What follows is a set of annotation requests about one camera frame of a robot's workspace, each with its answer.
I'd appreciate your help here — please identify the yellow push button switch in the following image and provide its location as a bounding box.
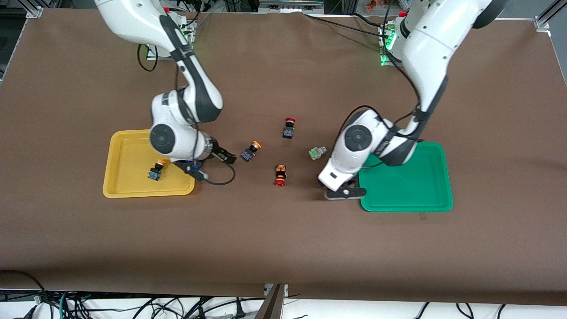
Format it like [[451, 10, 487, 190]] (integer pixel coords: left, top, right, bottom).
[[240, 140, 262, 163], [147, 159, 166, 182]]

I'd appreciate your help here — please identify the green plastic tray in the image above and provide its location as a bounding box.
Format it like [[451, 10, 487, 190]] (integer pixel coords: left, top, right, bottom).
[[357, 141, 454, 213]]

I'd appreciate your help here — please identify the yellow plastic tray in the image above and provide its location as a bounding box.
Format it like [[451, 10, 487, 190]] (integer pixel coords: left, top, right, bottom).
[[102, 129, 196, 198]]

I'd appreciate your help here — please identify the brown table cover sheet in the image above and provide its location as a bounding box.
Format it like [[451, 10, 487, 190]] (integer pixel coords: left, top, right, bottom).
[[0, 10, 567, 306]]

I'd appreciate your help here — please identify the wooden table support beam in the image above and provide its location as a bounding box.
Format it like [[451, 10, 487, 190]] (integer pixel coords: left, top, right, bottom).
[[254, 284, 287, 319]]

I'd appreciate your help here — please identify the grey background device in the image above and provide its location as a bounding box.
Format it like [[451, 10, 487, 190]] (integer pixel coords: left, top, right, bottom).
[[258, 0, 325, 13]]

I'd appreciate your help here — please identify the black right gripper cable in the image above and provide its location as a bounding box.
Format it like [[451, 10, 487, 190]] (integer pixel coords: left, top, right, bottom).
[[202, 162, 236, 186]]

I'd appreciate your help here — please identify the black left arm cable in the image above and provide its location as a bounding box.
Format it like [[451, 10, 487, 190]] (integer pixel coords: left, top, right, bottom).
[[338, 22, 432, 170]]

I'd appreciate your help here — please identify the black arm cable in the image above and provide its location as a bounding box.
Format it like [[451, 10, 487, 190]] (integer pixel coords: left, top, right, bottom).
[[338, 22, 432, 170], [136, 43, 159, 73]]

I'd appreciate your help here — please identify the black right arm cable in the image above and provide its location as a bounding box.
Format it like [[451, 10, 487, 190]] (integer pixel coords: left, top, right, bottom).
[[136, 43, 159, 73]]

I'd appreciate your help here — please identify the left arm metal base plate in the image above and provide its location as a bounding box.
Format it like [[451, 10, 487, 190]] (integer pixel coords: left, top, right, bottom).
[[377, 23, 406, 67]]

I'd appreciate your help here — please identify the black cable behind bases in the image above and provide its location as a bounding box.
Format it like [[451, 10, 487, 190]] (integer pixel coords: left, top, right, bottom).
[[303, 12, 385, 36]]

